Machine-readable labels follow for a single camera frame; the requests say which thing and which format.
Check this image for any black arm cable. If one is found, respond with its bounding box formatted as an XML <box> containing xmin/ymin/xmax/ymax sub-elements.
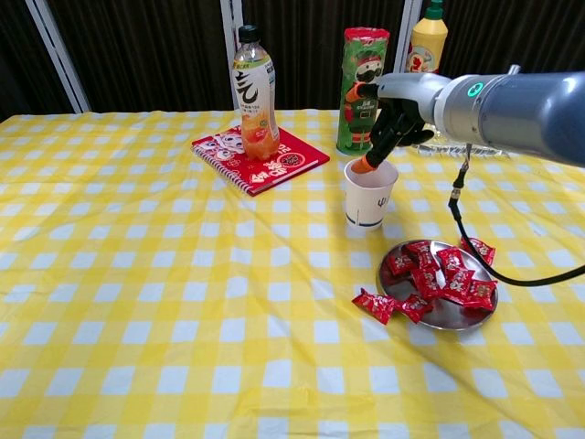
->
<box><xmin>450</xmin><ymin>144</ymin><xmax>585</xmax><ymax>288</ymax></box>

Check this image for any clear empty water bottle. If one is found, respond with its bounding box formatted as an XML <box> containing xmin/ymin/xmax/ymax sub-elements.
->
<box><xmin>413</xmin><ymin>140</ymin><xmax>511</xmax><ymax>159</ymax></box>

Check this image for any yellow squeeze bottle green cap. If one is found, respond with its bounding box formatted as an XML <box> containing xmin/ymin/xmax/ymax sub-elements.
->
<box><xmin>406</xmin><ymin>0</ymin><xmax>449</xmax><ymax>75</ymax></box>

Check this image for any red candy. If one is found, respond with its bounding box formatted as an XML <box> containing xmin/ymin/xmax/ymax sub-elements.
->
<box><xmin>460</xmin><ymin>236</ymin><xmax>497</xmax><ymax>266</ymax></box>
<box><xmin>404</xmin><ymin>241</ymin><xmax>438</xmax><ymax>269</ymax></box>
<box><xmin>442</xmin><ymin>269</ymin><xmax>476</xmax><ymax>305</ymax></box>
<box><xmin>410</xmin><ymin>267</ymin><xmax>444</xmax><ymax>301</ymax></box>
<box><xmin>436</xmin><ymin>246</ymin><xmax>467</xmax><ymax>275</ymax></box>
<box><xmin>350</xmin><ymin>287</ymin><xmax>398</xmax><ymax>326</ymax></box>
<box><xmin>395</xmin><ymin>294</ymin><xmax>434</xmax><ymax>325</ymax></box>
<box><xmin>463</xmin><ymin>279</ymin><xmax>498</xmax><ymax>312</ymax></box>
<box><xmin>387</xmin><ymin>253</ymin><xmax>415</xmax><ymax>276</ymax></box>

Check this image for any yellow white checkered tablecloth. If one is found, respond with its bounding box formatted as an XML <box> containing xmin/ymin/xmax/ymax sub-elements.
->
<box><xmin>0</xmin><ymin>107</ymin><xmax>585</xmax><ymax>439</ymax></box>

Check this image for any grey partition post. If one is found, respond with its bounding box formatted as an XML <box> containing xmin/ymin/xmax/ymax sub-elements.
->
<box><xmin>25</xmin><ymin>0</ymin><xmax>91</xmax><ymax>114</ymax></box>
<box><xmin>219</xmin><ymin>0</ymin><xmax>246</xmax><ymax>112</ymax></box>
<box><xmin>390</xmin><ymin>0</ymin><xmax>424</xmax><ymax>77</ymax></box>

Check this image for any orange drink plastic bottle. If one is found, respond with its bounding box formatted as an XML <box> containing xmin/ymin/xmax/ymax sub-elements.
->
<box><xmin>231</xmin><ymin>25</ymin><xmax>281</xmax><ymax>161</ymax></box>

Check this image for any green Pringles can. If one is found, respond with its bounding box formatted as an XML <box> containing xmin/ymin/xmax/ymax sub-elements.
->
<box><xmin>335</xmin><ymin>27</ymin><xmax>392</xmax><ymax>157</ymax></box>

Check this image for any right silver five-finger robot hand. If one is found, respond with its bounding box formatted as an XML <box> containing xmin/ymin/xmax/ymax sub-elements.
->
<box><xmin>346</xmin><ymin>71</ymin><xmax>453</xmax><ymax>176</ymax></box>

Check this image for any round steel plate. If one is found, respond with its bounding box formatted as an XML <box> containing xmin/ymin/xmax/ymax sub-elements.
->
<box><xmin>378</xmin><ymin>240</ymin><xmax>499</xmax><ymax>331</ymax></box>

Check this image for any red spiral notebook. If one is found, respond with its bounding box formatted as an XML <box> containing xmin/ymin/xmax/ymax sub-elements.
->
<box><xmin>190</xmin><ymin>126</ymin><xmax>331</xmax><ymax>198</ymax></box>

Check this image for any white paper cup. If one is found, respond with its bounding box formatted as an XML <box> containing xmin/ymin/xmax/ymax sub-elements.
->
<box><xmin>343</xmin><ymin>157</ymin><xmax>399</xmax><ymax>230</ymax></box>

